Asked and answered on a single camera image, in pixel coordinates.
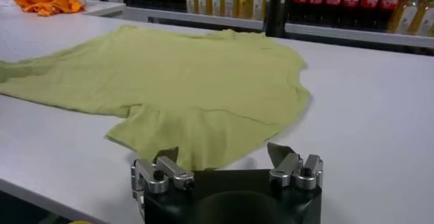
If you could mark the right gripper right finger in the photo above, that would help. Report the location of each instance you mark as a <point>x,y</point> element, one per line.
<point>288,171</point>

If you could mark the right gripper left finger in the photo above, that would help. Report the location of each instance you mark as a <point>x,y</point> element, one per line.
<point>176,174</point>

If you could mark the light green t-shirt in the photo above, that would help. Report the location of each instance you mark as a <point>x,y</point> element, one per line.
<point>186,86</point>

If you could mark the glass drinks display cabinet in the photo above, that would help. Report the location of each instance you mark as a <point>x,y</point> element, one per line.
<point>339,33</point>

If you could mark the white side table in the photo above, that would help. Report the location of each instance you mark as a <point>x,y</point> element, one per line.
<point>101,8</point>

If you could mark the crumpled orange cloth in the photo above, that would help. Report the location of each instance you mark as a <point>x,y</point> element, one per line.
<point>40,3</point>

